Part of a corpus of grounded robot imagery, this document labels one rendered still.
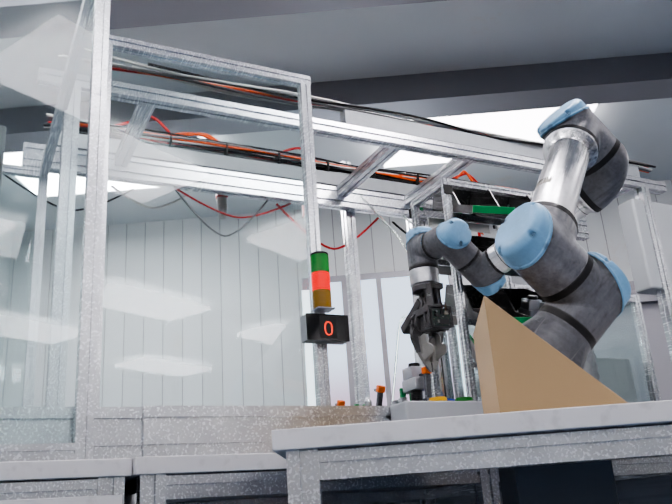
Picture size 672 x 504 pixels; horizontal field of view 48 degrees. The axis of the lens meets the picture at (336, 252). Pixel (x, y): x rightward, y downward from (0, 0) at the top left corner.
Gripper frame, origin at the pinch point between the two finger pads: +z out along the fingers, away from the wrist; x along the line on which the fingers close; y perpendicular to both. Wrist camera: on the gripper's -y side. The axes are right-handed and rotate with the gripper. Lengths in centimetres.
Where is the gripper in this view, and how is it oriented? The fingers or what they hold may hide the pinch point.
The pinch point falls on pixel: (429, 367)
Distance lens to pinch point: 188.4
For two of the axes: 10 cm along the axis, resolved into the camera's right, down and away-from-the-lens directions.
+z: 0.7, 9.4, -3.4
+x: 9.0, 0.9, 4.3
